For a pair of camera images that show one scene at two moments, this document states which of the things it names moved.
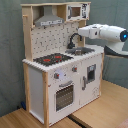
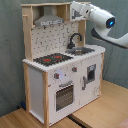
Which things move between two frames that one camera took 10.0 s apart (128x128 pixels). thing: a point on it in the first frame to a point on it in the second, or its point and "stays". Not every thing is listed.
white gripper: x=84 y=31 to x=79 y=7
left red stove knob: x=56 y=75 stays
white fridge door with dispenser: x=89 y=79 stays
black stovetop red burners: x=52 y=59 stays
